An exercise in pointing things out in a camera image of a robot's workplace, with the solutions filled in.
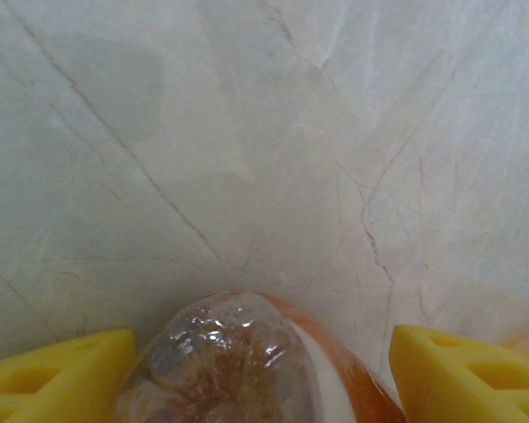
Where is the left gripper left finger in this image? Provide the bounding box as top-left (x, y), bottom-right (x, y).
top-left (0, 328), bottom-right (138, 423)

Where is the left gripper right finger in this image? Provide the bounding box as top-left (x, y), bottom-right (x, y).
top-left (390, 323), bottom-right (529, 423)

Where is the crushed brown-orange label bottle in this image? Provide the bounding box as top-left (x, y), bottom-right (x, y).
top-left (112, 288), bottom-right (406, 423)

